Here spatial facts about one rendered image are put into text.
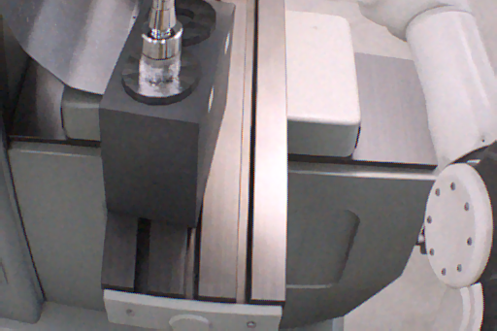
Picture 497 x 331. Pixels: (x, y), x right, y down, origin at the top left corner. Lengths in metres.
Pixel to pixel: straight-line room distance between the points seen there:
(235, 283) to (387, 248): 0.65
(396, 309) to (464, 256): 1.74
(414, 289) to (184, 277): 1.26
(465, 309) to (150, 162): 0.43
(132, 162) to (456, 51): 0.55
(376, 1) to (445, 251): 0.19
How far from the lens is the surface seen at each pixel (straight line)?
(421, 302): 2.24
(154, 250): 1.07
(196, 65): 0.99
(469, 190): 0.47
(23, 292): 1.82
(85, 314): 1.91
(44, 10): 1.39
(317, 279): 1.74
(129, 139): 0.99
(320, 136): 1.41
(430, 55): 0.57
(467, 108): 0.54
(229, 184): 1.14
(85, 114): 1.41
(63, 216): 1.62
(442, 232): 0.50
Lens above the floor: 1.84
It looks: 47 degrees down
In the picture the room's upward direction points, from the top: 6 degrees clockwise
